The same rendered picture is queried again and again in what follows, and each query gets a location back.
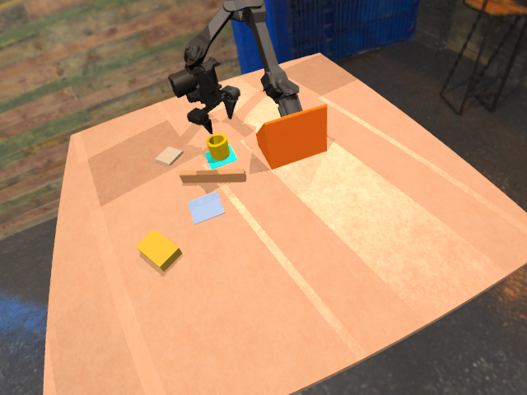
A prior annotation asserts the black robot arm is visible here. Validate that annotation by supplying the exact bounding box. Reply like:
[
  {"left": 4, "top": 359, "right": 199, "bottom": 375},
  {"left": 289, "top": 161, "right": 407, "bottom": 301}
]
[{"left": 168, "top": 0, "right": 303, "bottom": 117}]

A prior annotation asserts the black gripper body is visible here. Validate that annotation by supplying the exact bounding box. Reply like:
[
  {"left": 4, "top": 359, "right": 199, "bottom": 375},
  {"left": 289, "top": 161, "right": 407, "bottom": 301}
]
[{"left": 186, "top": 82, "right": 241, "bottom": 126}]

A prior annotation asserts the yellow box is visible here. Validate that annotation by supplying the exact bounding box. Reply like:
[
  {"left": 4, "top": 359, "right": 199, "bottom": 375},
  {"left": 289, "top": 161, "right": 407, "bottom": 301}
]
[{"left": 136, "top": 230, "right": 182, "bottom": 272}]

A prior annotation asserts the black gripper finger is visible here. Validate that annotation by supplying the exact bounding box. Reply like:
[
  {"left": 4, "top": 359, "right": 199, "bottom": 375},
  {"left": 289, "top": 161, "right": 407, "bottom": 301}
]
[
  {"left": 202, "top": 119, "right": 213, "bottom": 135},
  {"left": 222, "top": 98, "right": 239, "bottom": 119}
]

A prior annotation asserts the long wooden bar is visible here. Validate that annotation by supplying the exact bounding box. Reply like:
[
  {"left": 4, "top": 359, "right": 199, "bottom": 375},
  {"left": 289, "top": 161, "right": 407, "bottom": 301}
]
[{"left": 180, "top": 169, "right": 247, "bottom": 183}]

